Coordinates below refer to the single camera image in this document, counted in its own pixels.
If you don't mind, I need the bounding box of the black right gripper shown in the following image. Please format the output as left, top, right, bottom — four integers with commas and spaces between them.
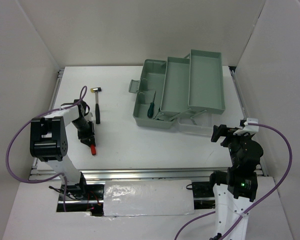
211, 123, 253, 166

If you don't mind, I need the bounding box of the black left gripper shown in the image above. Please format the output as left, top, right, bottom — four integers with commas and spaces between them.
71, 118, 96, 147

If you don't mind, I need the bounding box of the red handled screwdriver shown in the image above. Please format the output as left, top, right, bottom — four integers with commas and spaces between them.
90, 144, 97, 156

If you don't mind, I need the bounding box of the large green handled screwdriver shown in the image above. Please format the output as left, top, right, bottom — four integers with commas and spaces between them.
147, 91, 157, 119

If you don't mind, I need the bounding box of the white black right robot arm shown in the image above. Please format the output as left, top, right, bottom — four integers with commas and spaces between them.
207, 124, 264, 240

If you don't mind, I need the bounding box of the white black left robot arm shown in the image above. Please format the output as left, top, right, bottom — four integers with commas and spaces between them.
29, 101, 97, 200

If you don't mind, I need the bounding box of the green cantilever toolbox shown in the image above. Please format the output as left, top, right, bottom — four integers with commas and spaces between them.
128, 49, 226, 129

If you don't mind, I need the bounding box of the white foil cover sheet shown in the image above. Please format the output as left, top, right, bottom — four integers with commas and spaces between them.
103, 179, 195, 217

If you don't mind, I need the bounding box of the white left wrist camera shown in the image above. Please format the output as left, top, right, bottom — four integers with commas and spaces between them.
85, 112, 93, 123

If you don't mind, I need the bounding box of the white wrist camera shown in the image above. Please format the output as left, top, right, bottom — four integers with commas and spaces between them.
85, 112, 93, 123
233, 117, 259, 136

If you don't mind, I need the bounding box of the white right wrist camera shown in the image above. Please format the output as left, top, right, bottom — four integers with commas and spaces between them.
233, 117, 259, 136

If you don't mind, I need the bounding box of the small hammer black handle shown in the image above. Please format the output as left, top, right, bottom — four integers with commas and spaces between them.
90, 87, 102, 125

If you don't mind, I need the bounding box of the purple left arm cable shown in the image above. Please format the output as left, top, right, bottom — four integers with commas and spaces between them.
5, 85, 88, 212

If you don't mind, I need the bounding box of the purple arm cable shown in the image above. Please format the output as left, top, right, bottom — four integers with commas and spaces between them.
5, 85, 88, 212
173, 119, 293, 240

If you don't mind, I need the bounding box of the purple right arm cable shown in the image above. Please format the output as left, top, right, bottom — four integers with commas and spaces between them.
173, 119, 293, 240

